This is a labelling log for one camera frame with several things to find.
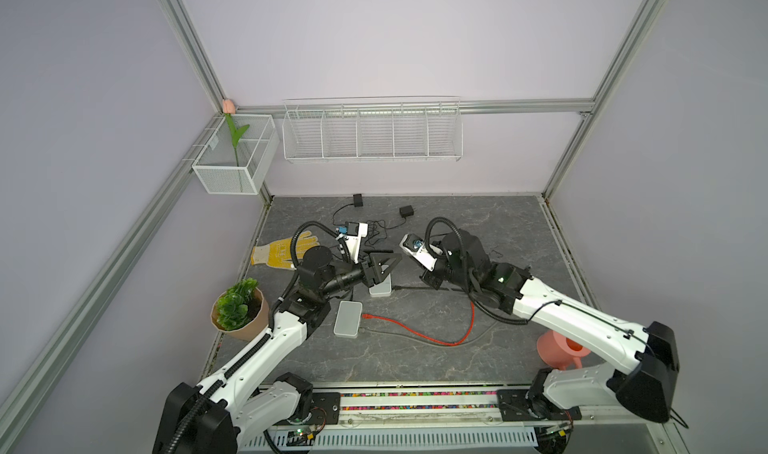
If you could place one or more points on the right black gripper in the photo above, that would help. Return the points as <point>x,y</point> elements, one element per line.
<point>429,278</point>

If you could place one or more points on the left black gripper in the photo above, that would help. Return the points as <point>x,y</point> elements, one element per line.
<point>370,270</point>

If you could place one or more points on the white network switch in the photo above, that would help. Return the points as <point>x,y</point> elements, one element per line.
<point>348,319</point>
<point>383,289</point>

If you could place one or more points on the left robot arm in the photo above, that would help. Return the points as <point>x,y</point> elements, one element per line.
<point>264,346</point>

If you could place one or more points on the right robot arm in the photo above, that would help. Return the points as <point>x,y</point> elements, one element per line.
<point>640,363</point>

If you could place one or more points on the yellow white work glove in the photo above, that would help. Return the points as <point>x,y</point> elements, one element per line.
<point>277,254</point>

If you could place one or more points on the pink watering can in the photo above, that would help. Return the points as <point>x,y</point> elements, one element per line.
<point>559,352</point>

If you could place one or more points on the potted green plant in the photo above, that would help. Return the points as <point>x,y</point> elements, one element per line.
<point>242,311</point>

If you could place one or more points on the small white mesh basket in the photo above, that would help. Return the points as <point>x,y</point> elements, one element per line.
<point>215,165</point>

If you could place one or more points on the artificial pink tulip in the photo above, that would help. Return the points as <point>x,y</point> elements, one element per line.
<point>236,131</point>

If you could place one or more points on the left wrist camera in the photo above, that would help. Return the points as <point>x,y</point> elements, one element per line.
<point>352,234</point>

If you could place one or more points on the long white wire basket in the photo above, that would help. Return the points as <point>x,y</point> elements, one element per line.
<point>373,129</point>

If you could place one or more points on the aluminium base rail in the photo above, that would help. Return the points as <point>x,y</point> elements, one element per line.
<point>415,418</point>

